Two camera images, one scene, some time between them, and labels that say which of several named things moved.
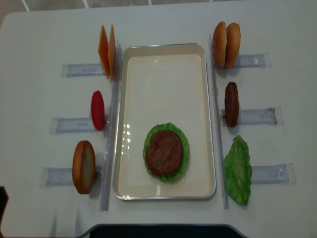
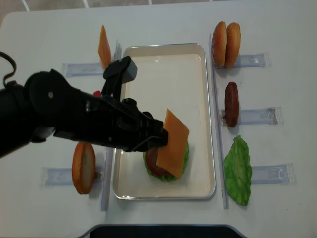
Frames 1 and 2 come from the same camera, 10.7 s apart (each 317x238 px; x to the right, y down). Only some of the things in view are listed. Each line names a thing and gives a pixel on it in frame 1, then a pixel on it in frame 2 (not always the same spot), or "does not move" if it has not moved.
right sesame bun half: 233,44 does not move
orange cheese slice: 112,53 -> 171,154
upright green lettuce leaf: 237,169 does not move
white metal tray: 157,84 does not move
